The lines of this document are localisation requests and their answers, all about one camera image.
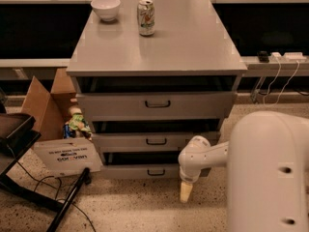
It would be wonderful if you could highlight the brown cardboard box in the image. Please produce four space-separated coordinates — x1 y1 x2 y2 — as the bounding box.
22 69 102 177

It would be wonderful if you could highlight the grey middle drawer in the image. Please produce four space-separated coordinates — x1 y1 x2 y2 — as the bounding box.
91 130 222 153

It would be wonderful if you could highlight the grey top drawer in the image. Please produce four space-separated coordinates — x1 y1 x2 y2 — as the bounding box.
76 92 236 122

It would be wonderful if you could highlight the black rolling stand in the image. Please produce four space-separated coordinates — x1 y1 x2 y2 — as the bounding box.
0 93 91 232

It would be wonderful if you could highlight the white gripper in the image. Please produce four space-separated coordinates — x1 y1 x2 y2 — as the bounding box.
178 135 211 203

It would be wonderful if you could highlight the white bowl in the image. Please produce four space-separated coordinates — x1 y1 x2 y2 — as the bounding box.
91 0 121 21

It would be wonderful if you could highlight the white hanging cable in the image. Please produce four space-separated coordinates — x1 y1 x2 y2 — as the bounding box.
262 60 301 106

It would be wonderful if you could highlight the white green soda can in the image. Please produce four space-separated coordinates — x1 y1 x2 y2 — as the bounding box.
137 0 155 36

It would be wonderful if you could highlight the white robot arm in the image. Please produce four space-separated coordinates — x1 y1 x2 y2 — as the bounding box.
179 111 309 232

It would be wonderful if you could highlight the green toy doll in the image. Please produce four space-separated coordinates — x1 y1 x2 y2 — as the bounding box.
63 105 92 140

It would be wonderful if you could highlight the grey drawer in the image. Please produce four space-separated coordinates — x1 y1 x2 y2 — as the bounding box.
76 92 236 122
101 151 180 179
91 130 222 153

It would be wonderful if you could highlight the grey bottom drawer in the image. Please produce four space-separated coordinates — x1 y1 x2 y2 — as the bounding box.
101 151 180 179

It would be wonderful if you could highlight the black small device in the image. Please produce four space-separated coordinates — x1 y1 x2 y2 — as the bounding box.
257 51 269 63

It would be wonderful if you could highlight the white power strip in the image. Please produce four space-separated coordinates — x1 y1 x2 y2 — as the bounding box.
271 52 307 63

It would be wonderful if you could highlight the black floor cable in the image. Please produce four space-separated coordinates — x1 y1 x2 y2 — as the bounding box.
6 145 98 232

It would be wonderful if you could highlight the grey drawer cabinet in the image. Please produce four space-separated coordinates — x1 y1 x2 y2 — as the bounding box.
66 0 248 166

